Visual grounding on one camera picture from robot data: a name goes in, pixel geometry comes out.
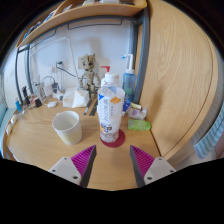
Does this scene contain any small blue bottle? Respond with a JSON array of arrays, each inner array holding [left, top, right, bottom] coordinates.
[[14, 97, 23, 113]]

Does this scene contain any black pen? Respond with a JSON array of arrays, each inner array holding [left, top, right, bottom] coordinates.
[[83, 98, 93, 116], [89, 98, 99, 117]]

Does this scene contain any blue pump bottle, white pump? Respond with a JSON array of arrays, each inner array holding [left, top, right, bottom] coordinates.
[[121, 53, 137, 103]]

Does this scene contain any clear plastic water bottle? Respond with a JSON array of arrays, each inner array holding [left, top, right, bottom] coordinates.
[[97, 73, 126, 144]]

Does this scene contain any teal pillow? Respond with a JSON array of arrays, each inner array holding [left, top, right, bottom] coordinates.
[[0, 101, 8, 126]]

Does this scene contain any green flat packet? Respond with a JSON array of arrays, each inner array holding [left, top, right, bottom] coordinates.
[[127, 119, 152, 132]]

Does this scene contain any grey metal shelf frame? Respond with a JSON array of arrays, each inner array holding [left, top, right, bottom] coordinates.
[[13, 8, 151, 104]]

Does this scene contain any white crumpled paper bag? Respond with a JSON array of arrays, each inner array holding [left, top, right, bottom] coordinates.
[[62, 88, 90, 109]]

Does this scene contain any cream ceramic cup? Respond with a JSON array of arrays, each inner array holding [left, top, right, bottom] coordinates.
[[51, 110, 83, 146]]

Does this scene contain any flat round red coaster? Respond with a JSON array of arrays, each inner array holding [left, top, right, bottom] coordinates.
[[100, 129, 127, 148]]

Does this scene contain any white power adapter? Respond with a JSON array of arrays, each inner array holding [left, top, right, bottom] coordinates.
[[43, 83, 56, 96]]

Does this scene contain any white desk lamp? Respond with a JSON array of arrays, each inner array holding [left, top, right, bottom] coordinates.
[[29, 35, 81, 89]]

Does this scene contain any striped hanging towel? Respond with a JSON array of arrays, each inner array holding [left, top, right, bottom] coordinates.
[[193, 99, 224, 160]]

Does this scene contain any wooden shelf unit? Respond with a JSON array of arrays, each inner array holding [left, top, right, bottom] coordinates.
[[15, 0, 148, 49]]

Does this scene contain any white pump bottle, red pump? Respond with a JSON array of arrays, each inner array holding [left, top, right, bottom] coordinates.
[[99, 65, 112, 88]]

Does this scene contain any wooden tree-creature figurine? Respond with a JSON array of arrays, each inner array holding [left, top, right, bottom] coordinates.
[[79, 54, 101, 98]]

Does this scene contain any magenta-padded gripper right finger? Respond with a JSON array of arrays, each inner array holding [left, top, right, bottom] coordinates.
[[129, 144, 177, 188]]

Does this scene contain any tall black device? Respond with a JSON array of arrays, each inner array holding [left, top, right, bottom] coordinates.
[[21, 85, 30, 106]]

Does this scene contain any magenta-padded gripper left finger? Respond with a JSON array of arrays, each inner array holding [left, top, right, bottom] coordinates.
[[48, 144, 98, 188]]

